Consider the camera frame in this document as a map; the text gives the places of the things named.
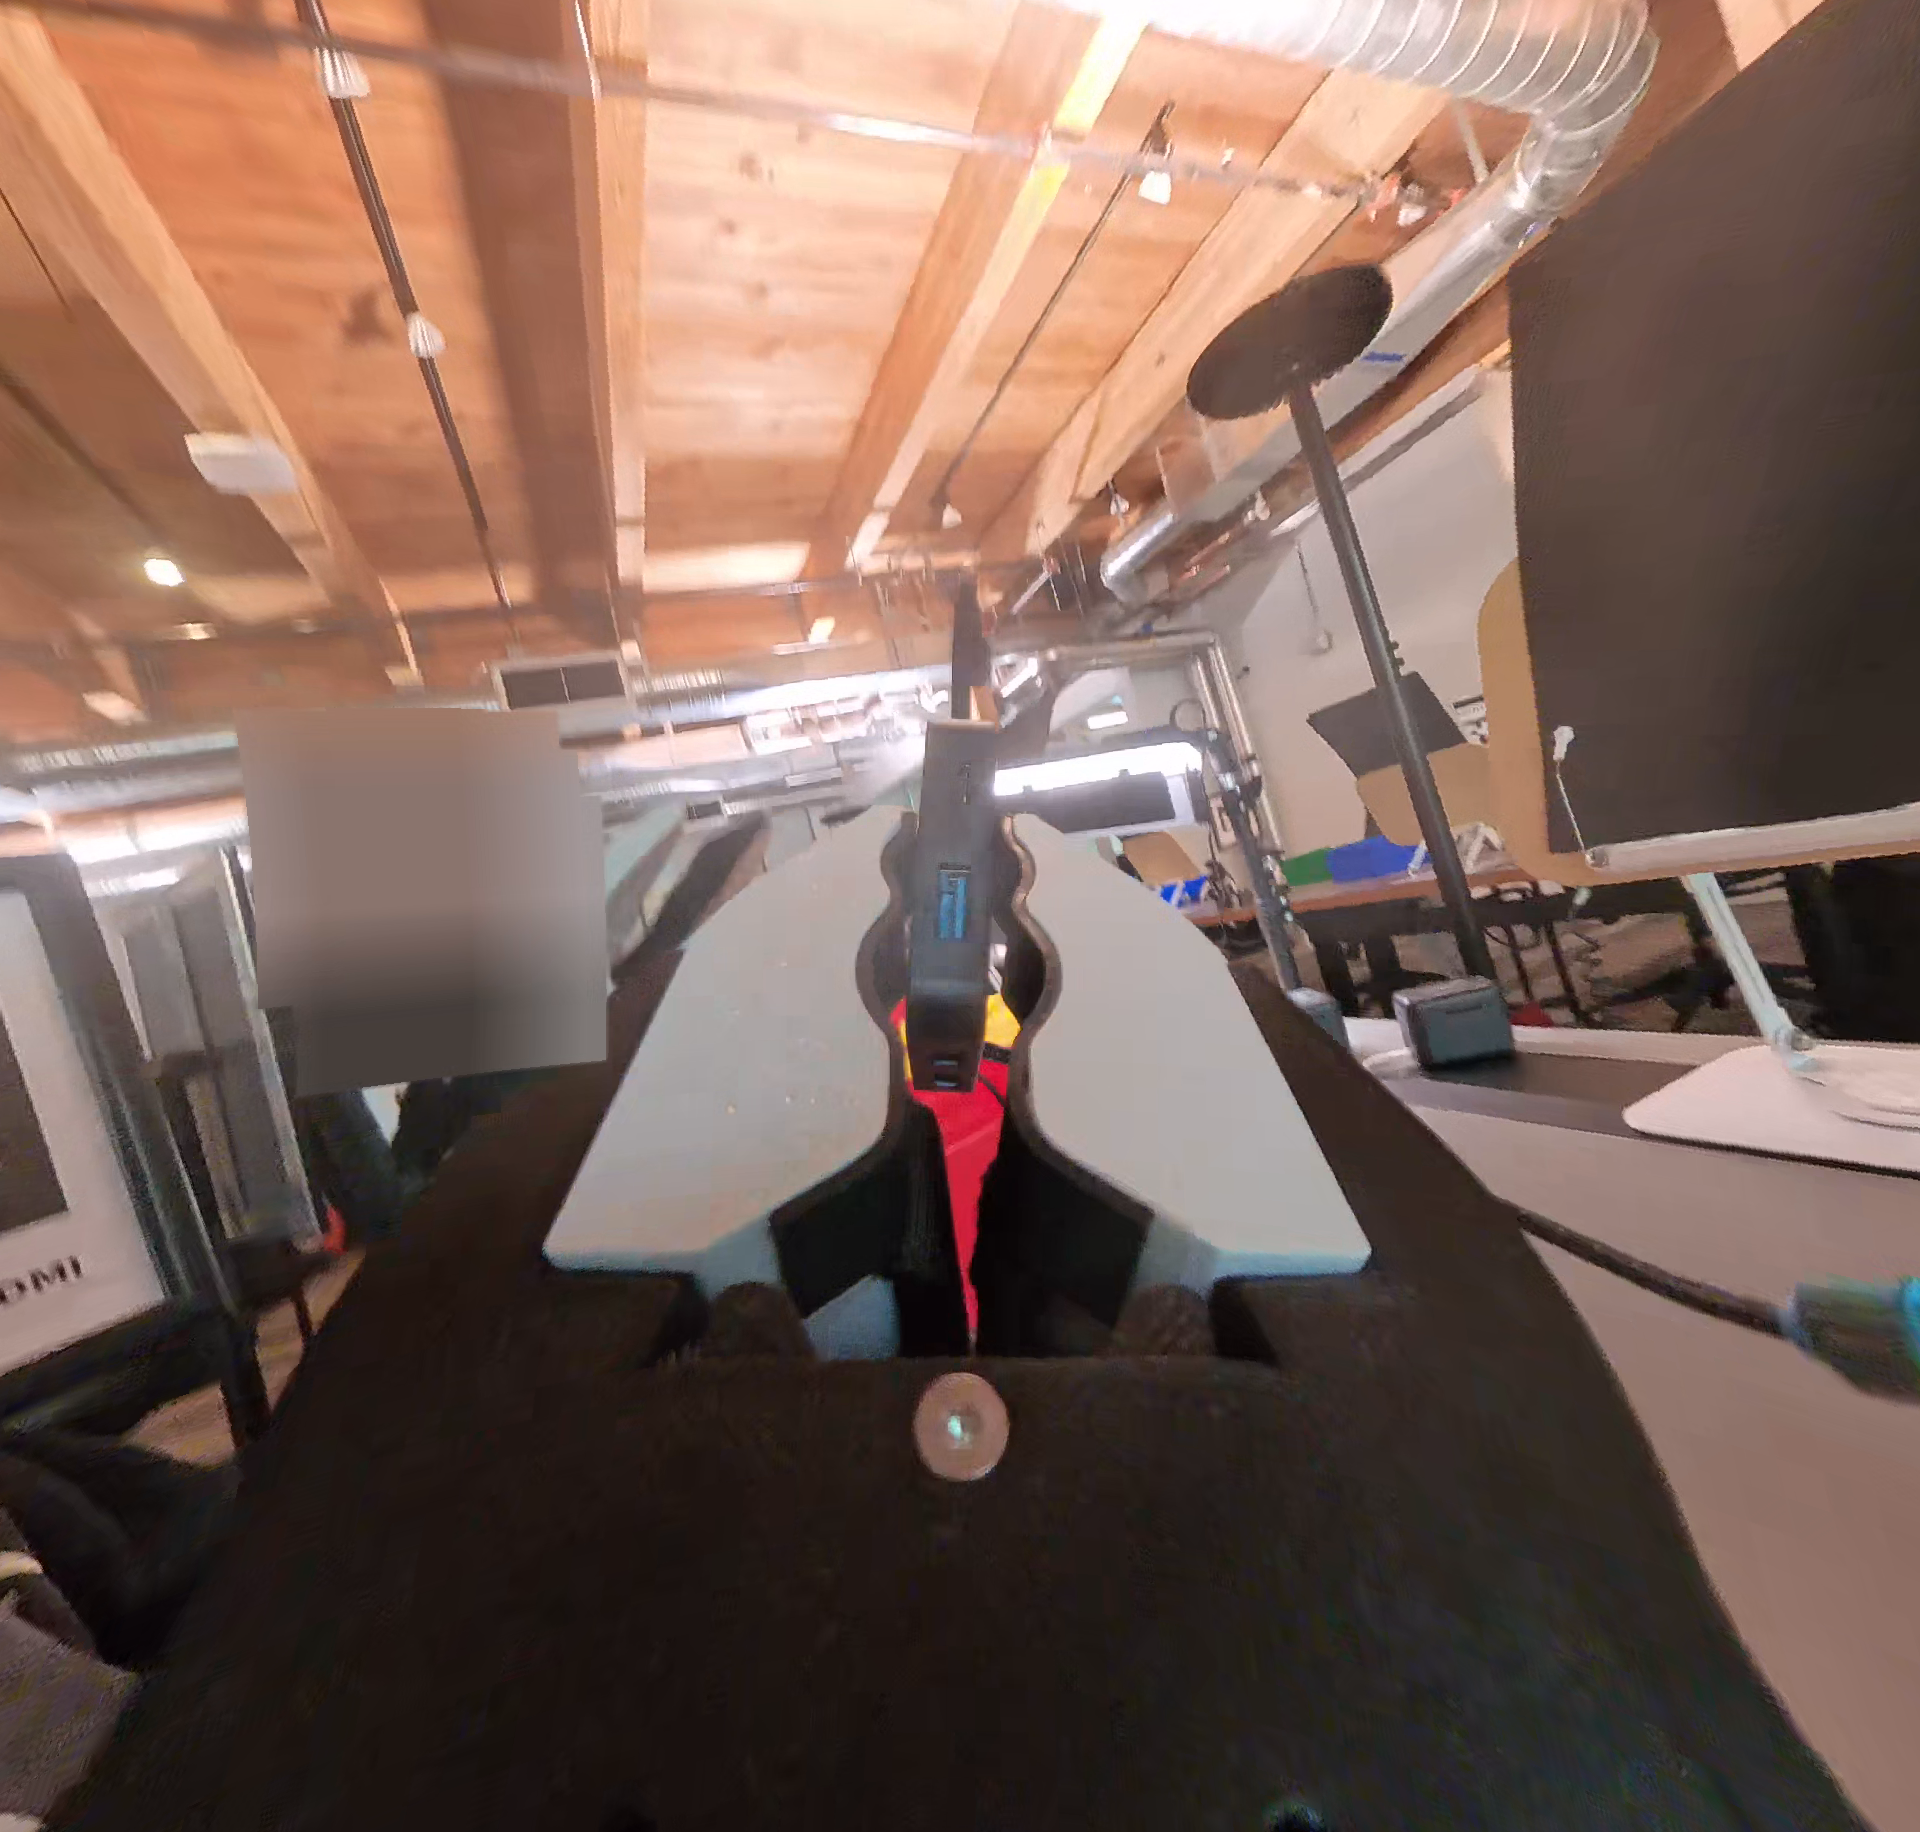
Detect braided hdmi cable green plugs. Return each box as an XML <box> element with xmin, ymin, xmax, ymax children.
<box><xmin>1515</xmin><ymin>1209</ymin><xmax>1920</xmax><ymax>1401</ymax></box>

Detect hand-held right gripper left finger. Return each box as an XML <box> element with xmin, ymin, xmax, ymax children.
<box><xmin>540</xmin><ymin>809</ymin><xmax>912</xmax><ymax>1290</ymax></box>

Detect white ceiling device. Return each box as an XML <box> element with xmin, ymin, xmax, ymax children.
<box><xmin>182</xmin><ymin>431</ymin><xmax>299</xmax><ymax>494</ymax></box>

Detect wooden office desk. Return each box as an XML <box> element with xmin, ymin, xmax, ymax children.
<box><xmin>1184</xmin><ymin>870</ymin><xmax>1578</xmax><ymax>1026</ymax></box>

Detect black framed tag sign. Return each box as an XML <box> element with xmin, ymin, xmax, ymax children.
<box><xmin>0</xmin><ymin>857</ymin><xmax>174</xmax><ymax>1376</ymax></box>

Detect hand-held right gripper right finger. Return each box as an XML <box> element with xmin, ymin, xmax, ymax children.
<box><xmin>1005</xmin><ymin>809</ymin><xmax>1373</xmax><ymax>1290</ymax></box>

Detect grey light stand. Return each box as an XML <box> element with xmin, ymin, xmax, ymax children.
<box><xmin>1199</xmin><ymin>699</ymin><xmax>1310</xmax><ymax>996</ymax></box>

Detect white metal board stand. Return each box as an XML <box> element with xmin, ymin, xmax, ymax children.
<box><xmin>1588</xmin><ymin>803</ymin><xmax>1920</xmax><ymax>1176</ymax></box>

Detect silver ventilation duct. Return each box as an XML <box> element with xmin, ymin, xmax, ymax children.
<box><xmin>704</xmin><ymin>0</ymin><xmax>1664</xmax><ymax>606</ymax></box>

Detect red plastic bin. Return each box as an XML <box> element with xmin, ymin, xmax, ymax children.
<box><xmin>898</xmin><ymin>993</ymin><xmax>1005</xmax><ymax>1342</ymax></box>

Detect black wooden-backed display board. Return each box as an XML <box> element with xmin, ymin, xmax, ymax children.
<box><xmin>1307</xmin><ymin>684</ymin><xmax>1503</xmax><ymax>854</ymax></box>
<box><xmin>1476</xmin><ymin>0</ymin><xmax>1920</xmax><ymax>892</ymax></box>

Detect black hdmi switch box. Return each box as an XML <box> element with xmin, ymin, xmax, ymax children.
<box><xmin>903</xmin><ymin>714</ymin><xmax>1007</xmax><ymax>1102</ymax></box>

